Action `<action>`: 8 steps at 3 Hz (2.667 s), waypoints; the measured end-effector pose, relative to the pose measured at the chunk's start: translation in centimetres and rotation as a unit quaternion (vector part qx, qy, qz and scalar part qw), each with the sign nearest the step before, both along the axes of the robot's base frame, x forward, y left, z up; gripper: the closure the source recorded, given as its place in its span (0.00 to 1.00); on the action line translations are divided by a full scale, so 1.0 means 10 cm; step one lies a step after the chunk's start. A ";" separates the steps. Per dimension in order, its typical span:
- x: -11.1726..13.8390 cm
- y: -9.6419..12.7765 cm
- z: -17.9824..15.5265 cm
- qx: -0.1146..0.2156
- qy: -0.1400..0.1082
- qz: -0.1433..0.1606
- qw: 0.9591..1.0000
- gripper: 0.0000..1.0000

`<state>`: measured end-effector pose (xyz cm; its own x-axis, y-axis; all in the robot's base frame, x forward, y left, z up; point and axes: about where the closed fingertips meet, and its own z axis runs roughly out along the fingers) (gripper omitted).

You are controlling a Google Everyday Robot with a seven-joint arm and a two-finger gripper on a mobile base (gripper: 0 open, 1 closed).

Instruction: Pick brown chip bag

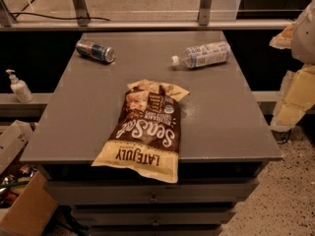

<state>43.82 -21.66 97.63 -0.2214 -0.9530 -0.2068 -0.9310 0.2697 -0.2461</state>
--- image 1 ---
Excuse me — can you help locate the white robot arm with padding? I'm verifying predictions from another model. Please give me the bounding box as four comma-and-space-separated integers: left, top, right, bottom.
270, 0, 315, 132

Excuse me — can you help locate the brown Late July chip bag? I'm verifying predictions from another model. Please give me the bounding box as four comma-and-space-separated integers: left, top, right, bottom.
93, 80, 189, 183

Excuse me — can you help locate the grey drawer cabinet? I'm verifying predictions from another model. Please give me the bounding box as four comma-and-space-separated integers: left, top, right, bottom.
22, 31, 281, 236

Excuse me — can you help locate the clear plastic water bottle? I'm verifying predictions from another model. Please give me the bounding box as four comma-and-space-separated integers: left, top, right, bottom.
171, 41, 231, 70

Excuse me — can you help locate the white pump dispenser bottle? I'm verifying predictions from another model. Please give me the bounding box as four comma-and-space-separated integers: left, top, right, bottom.
6, 69, 33, 103

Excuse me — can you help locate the cardboard box with items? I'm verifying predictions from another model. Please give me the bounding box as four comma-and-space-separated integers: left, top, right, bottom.
0, 120, 57, 236

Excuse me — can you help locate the metal railing frame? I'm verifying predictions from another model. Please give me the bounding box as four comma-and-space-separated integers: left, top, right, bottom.
0, 0, 315, 32

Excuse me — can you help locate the black cable on floor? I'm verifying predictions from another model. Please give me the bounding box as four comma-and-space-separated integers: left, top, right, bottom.
9, 11, 112, 22

